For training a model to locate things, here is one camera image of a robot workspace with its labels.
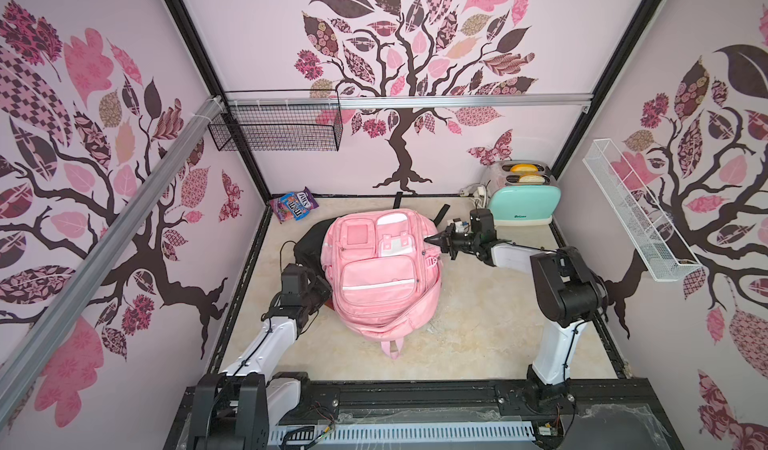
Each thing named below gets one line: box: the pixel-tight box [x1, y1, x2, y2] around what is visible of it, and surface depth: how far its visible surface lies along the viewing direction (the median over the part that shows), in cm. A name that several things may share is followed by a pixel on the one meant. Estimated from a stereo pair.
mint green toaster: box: [484, 159, 562, 225], surface depth 106 cm
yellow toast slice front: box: [518, 175, 545, 183], surface depth 103 cm
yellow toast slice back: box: [510, 163, 539, 174], surface depth 105 cm
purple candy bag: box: [269, 186, 320, 224], surface depth 116 cm
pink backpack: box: [321, 208, 441, 360], surface depth 87 cm
